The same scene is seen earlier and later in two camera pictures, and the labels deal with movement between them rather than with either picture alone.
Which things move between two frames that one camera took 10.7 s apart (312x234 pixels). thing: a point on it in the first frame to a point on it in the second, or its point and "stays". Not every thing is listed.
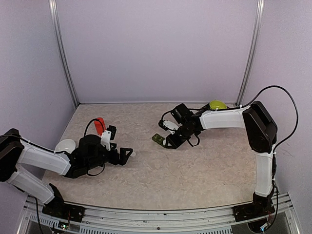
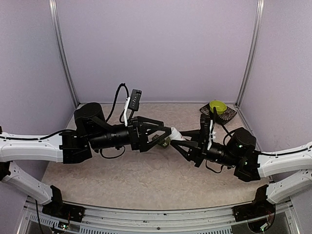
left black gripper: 122,159 to 137,143
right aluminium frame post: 253,51 stays
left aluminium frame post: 53,9 stays
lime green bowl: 217,104 stays
